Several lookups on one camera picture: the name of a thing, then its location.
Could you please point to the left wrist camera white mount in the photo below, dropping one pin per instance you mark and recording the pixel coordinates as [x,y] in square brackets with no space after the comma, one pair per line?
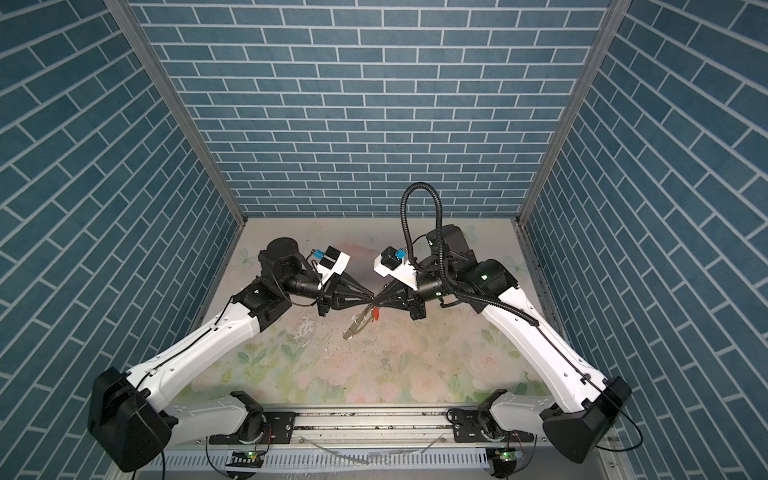
[329,262]

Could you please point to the corner aluminium post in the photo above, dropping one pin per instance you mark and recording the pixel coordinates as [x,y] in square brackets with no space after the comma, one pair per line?
[594,59]
[129,25]

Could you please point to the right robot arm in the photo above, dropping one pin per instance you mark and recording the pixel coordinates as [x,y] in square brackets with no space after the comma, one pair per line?
[582,404]

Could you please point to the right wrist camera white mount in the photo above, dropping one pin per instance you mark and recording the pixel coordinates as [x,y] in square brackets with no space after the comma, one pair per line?
[394,263]

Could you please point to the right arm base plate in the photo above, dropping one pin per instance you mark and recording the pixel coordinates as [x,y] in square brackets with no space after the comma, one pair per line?
[473,426]

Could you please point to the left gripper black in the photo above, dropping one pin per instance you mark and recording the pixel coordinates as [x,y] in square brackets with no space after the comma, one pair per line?
[337,291]

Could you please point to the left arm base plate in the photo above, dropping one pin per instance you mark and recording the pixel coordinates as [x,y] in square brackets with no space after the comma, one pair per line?
[275,428]

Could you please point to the right corner aluminium post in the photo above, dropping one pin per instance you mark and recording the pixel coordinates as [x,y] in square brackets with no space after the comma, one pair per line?
[594,59]

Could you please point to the left corner aluminium post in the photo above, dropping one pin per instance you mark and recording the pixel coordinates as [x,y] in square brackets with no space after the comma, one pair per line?
[129,25]

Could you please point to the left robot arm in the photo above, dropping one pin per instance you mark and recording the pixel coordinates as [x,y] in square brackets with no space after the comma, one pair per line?
[130,412]

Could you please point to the left green circuit board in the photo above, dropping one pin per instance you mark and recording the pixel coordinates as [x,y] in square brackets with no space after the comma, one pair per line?
[246,459]

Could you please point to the white slotted cable duct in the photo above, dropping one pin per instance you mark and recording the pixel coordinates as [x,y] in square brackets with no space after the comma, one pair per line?
[314,460]

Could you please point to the aluminium front rail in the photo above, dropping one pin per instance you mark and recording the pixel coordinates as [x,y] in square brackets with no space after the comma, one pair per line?
[365,428]

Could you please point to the green circuit board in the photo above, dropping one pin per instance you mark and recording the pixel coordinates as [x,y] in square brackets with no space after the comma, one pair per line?
[246,459]
[503,455]

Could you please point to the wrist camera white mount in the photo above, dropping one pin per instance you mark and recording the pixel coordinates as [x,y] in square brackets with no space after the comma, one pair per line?
[394,263]
[329,262]

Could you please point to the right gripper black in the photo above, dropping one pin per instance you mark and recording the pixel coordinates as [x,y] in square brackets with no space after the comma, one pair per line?
[401,295]

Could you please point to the right green circuit board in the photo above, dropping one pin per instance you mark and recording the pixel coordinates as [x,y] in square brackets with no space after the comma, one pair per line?
[503,455]

